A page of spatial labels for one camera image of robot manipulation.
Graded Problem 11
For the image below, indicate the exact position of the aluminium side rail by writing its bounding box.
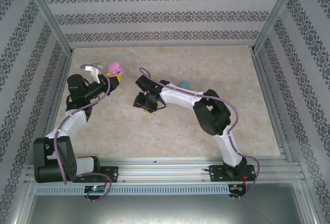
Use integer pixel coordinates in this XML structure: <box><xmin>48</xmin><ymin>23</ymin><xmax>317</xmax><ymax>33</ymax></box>
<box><xmin>24</xmin><ymin>49</ymin><xmax>75</xmax><ymax>183</ymax></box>
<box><xmin>251</xmin><ymin>50</ymin><xmax>294</xmax><ymax>163</ymax></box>

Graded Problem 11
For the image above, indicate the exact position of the pink earbud charging case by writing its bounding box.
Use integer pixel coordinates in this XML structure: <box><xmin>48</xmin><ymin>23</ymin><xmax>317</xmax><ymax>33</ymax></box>
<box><xmin>107</xmin><ymin>61</ymin><xmax>125</xmax><ymax>77</ymax></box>

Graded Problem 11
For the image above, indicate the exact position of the aluminium frame post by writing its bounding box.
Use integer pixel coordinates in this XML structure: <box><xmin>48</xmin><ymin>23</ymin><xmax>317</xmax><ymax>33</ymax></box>
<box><xmin>21</xmin><ymin>0</ymin><xmax>75</xmax><ymax>55</ymax></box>
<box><xmin>251</xmin><ymin>0</ymin><xmax>302</xmax><ymax>54</ymax></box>

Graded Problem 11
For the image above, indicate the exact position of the grey slotted cable duct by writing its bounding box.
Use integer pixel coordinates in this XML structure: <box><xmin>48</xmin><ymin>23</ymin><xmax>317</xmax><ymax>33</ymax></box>
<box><xmin>35</xmin><ymin>184</ymin><xmax>230</xmax><ymax>196</ymax></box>

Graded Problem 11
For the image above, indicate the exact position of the aluminium extrusion base beam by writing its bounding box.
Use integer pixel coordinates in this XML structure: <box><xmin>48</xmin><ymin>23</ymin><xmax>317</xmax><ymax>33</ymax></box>
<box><xmin>25</xmin><ymin>157</ymin><xmax>302</xmax><ymax>185</ymax></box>

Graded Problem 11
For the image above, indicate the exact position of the purple cable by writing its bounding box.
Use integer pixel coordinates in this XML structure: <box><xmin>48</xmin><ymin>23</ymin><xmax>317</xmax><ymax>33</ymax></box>
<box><xmin>139</xmin><ymin>66</ymin><xmax>260</xmax><ymax>200</ymax></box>
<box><xmin>54</xmin><ymin>64</ymin><xmax>113</xmax><ymax>203</ymax></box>

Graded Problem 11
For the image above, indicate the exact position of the grey metal panel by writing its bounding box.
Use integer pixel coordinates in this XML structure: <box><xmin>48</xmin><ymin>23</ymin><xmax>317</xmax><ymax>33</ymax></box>
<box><xmin>24</xmin><ymin>194</ymin><xmax>309</xmax><ymax>224</ymax></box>

